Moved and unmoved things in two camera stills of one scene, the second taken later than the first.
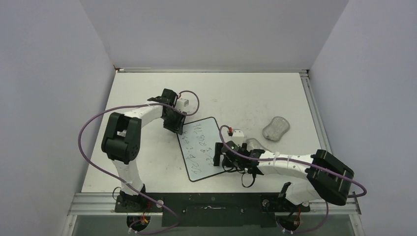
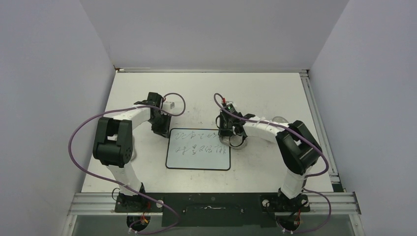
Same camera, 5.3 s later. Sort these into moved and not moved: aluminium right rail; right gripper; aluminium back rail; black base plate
Moved: right gripper
Not moved: aluminium right rail; aluminium back rail; black base plate
